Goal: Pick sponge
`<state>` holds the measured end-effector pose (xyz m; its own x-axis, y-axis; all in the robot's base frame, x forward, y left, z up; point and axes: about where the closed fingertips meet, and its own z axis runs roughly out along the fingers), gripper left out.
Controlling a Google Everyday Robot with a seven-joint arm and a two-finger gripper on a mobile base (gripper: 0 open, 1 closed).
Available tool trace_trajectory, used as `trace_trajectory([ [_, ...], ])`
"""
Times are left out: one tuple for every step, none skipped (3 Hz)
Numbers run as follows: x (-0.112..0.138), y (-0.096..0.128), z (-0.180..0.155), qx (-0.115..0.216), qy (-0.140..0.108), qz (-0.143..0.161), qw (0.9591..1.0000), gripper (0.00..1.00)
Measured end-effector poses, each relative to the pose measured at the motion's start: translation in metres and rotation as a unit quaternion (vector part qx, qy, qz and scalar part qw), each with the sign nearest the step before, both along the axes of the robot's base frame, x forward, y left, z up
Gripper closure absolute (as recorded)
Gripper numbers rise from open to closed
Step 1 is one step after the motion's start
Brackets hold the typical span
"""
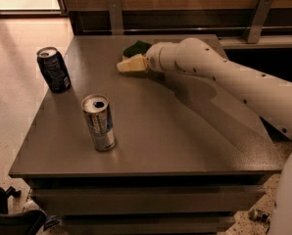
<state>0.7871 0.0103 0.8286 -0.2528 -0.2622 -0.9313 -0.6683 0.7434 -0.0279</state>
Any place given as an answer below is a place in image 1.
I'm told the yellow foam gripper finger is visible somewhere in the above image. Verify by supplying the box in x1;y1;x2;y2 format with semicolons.
117;54;147;72

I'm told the green and yellow sponge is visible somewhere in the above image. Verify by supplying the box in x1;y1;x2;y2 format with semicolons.
122;40;151;58

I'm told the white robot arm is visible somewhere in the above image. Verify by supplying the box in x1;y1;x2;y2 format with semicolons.
117;38;292;235

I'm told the silver energy drink can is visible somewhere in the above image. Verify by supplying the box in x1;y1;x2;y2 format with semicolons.
81;94;116;151

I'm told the dark blue soda can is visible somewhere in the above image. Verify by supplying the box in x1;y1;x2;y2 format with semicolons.
36;47;71;93

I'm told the grey drawer cabinet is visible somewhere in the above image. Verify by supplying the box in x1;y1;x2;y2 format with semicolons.
10;36;283;235

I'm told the black white striped tool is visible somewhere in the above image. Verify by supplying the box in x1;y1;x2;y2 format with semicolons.
248;209;270;224

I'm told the black chair base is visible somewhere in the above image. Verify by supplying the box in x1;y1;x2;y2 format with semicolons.
0;183;48;235

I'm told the left metal bracket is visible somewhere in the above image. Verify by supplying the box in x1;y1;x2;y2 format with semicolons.
108;0;123;35

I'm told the metal bracket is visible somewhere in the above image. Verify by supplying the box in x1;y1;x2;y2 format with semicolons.
243;0;273;44
108;0;123;35

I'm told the right metal bracket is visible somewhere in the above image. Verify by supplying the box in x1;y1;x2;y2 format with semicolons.
243;0;273;44

